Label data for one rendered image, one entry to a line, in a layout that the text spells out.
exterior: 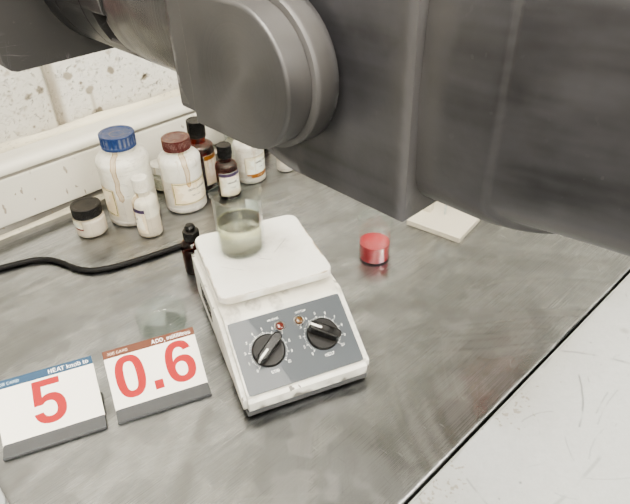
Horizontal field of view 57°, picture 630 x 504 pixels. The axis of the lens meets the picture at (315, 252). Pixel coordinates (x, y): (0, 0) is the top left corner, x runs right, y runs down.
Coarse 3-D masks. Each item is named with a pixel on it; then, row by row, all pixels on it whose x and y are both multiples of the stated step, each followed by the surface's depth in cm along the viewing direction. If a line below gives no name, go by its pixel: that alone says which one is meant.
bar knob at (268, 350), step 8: (264, 336) 55; (272, 336) 54; (280, 336) 54; (256, 344) 55; (264, 344) 55; (272, 344) 54; (280, 344) 55; (256, 352) 55; (264, 352) 53; (272, 352) 55; (280, 352) 55; (256, 360) 54; (264, 360) 53; (272, 360) 54; (280, 360) 55
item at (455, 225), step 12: (432, 204) 81; (444, 204) 83; (420, 216) 81; (432, 216) 81; (444, 216) 81; (456, 216) 81; (468, 216) 81; (420, 228) 80; (432, 228) 78; (444, 228) 78; (456, 228) 78; (468, 228) 78; (456, 240) 77
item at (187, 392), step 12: (192, 336) 59; (108, 372) 56; (204, 372) 58; (180, 384) 57; (192, 384) 58; (204, 384) 58; (144, 396) 56; (156, 396) 57; (168, 396) 57; (180, 396) 57; (192, 396) 57; (204, 396) 57; (120, 408) 56; (132, 408) 56; (144, 408) 56; (156, 408) 55; (168, 408) 56; (120, 420) 54
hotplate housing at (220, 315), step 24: (312, 288) 59; (336, 288) 59; (216, 312) 57; (240, 312) 57; (264, 312) 57; (216, 336) 61; (240, 384) 54; (312, 384) 55; (336, 384) 57; (264, 408) 55
